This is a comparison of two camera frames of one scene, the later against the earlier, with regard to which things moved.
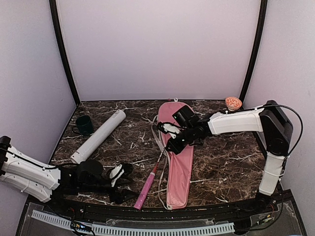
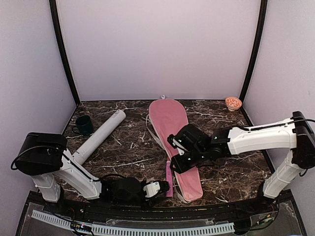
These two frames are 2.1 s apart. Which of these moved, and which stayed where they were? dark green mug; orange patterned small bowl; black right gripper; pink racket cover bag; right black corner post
Moved: pink racket cover bag; black right gripper
Stayed: orange patterned small bowl; right black corner post; dark green mug
